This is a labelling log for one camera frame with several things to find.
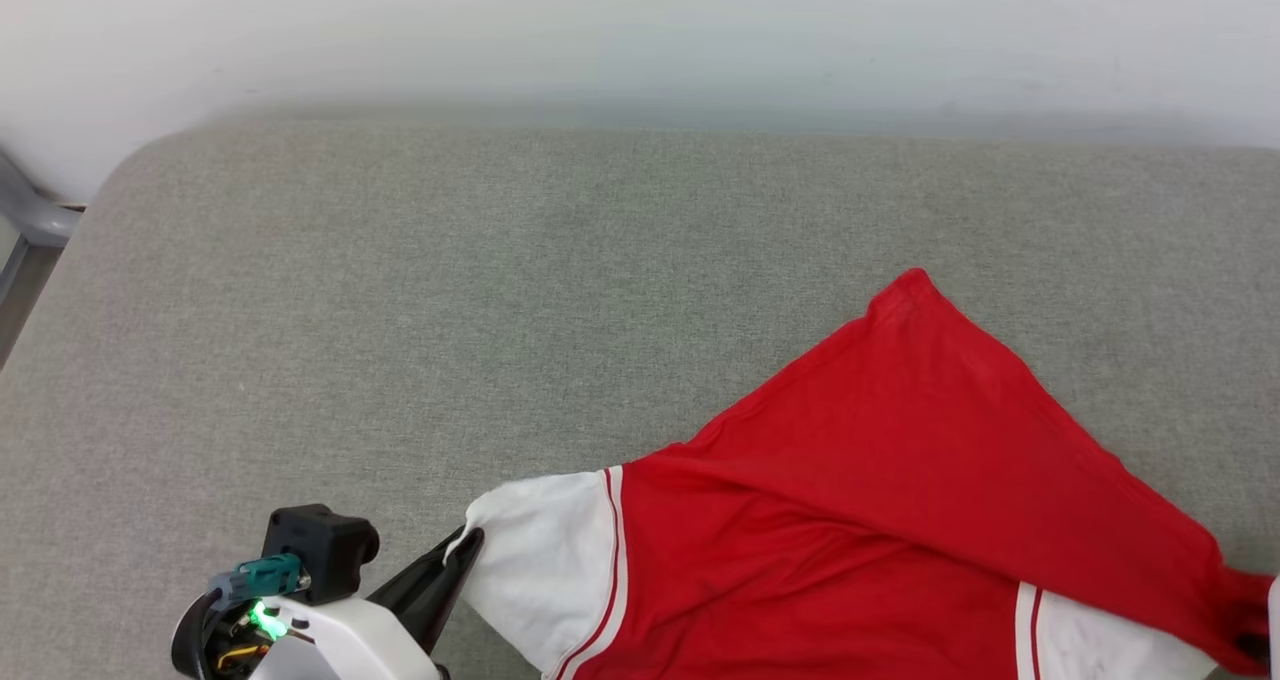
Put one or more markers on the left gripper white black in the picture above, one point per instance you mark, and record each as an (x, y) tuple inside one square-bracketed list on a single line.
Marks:
[(340, 645)]

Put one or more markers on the red and white jersey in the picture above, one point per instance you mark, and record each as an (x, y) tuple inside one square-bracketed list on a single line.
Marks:
[(900, 510)]

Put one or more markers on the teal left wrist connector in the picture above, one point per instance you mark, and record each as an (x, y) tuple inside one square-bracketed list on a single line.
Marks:
[(265, 575)]

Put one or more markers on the grey fabric table surface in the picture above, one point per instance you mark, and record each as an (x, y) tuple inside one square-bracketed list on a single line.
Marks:
[(500, 310)]

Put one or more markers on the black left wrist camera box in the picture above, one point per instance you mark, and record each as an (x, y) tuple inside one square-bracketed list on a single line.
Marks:
[(320, 550)]

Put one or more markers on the grey metal frame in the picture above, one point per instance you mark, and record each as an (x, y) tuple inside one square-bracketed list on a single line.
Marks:
[(30, 215)]

